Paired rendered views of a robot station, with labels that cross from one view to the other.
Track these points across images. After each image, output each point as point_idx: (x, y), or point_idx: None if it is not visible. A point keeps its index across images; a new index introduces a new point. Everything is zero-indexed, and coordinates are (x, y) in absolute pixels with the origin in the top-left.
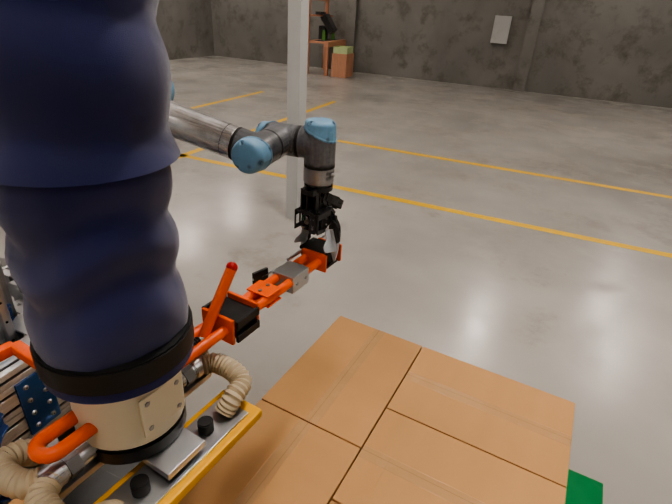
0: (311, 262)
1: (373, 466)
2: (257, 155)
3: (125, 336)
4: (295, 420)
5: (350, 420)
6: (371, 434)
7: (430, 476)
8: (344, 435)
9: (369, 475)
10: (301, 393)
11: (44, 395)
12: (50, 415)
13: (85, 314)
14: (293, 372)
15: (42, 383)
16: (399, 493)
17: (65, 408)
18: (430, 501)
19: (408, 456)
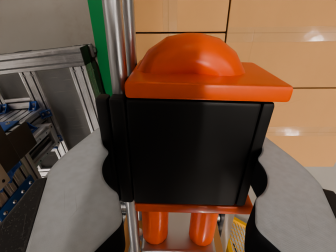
0: (203, 222)
1: (242, 45)
2: None
3: None
4: (156, 38)
5: (204, 5)
6: (230, 10)
7: (294, 26)
8: (206, 27)
9: (241, 55)
10: (140, 0)
11: (18, 199)
12: (31, 184)
13: None
14: None
15: (10, 207)
16: (269, 57)
17: (27, 170)
18: (295, 50)
19: (271, 15)
